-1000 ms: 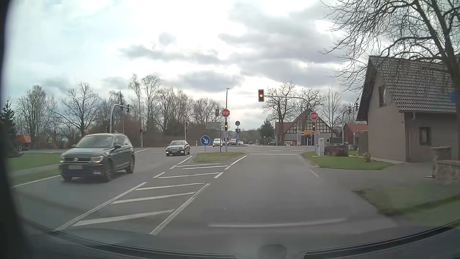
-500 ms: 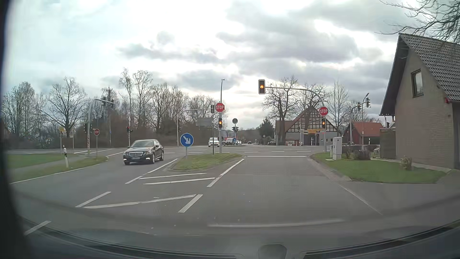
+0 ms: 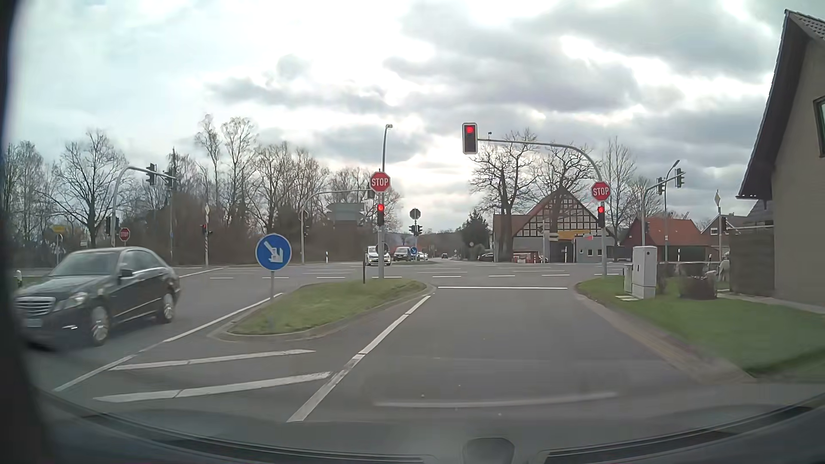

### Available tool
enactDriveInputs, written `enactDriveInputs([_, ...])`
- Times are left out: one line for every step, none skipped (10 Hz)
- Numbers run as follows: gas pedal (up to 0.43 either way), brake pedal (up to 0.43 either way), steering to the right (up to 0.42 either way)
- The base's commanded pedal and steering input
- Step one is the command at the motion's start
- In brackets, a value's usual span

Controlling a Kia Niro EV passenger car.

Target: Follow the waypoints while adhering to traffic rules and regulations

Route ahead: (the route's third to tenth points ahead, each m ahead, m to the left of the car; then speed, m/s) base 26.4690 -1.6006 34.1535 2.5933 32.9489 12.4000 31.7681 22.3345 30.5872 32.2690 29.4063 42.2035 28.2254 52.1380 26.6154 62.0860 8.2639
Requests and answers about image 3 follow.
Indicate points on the large bare tree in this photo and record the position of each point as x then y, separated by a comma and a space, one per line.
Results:
506, 187

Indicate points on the traffic light on grey mast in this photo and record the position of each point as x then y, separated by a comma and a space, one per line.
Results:
660, 187

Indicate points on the road markings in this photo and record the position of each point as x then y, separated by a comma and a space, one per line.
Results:
345, 370

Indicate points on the brown hedge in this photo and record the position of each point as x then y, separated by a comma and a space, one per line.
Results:
751, 261

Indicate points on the small stop sign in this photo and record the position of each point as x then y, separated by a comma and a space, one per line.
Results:
124, 234

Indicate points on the priority sign on post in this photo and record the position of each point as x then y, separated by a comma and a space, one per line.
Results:
717, 200

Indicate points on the round sign on post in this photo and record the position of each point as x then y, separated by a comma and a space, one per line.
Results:
415, 216

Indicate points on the beige house with dark roof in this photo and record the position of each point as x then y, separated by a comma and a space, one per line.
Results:
796, 193

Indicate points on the car's own bonnet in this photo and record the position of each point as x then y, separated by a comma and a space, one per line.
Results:
412, 438

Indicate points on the blue round arrow sign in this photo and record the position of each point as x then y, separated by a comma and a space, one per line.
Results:
273, 252

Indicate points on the traffic light with stop sign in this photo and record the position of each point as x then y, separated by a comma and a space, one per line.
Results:
380, 182

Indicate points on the grey street cabinet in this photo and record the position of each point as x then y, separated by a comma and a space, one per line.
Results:
644, 270

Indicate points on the dark car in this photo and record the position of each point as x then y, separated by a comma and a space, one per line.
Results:
402, 254

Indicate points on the grass verge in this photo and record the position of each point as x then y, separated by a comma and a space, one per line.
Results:
722, 325

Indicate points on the grey asphalt road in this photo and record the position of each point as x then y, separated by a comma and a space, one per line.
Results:
503, 335

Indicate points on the black saloon car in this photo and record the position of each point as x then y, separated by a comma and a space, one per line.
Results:
96, 290

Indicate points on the red-roofed brick building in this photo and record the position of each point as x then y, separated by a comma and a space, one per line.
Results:
670, 235

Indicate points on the half-timbered building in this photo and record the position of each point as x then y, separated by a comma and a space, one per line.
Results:
551, 225

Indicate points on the paved kerb strip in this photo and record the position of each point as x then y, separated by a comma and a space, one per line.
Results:
651, 338

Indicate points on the grass traffic island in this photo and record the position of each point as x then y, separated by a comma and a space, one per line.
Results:
322, 304

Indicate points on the row of bare trees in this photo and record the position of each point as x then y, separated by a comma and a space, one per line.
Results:
193, 193

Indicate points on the railway crossing post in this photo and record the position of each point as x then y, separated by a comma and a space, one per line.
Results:
207, 222

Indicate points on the white car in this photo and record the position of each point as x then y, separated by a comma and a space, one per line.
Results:
377, 256

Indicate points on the lamp post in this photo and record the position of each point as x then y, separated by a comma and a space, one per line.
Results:
385, 138

